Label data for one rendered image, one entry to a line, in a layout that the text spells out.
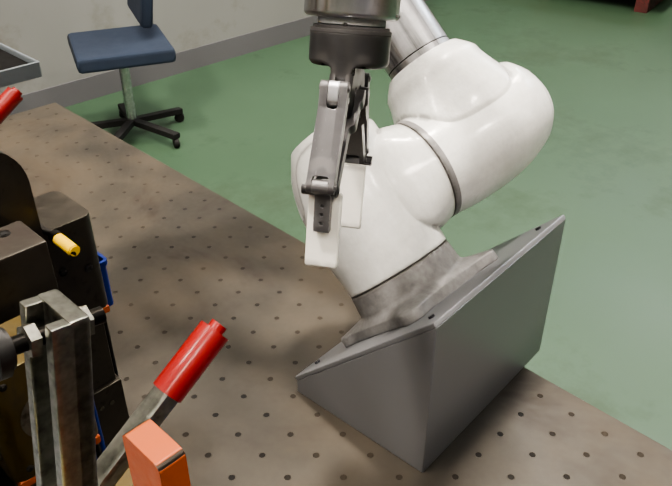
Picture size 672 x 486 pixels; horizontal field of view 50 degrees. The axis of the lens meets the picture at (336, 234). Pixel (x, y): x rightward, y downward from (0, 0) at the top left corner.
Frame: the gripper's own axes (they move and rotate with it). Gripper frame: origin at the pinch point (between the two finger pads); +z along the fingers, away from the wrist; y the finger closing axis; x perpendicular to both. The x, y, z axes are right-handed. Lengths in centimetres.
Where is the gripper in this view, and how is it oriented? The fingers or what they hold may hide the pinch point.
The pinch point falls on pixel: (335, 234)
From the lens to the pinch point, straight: 72.3
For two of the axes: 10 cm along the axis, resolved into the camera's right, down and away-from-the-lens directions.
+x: -9.8, -1.2, 1.6
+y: 1.9, -2.7, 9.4
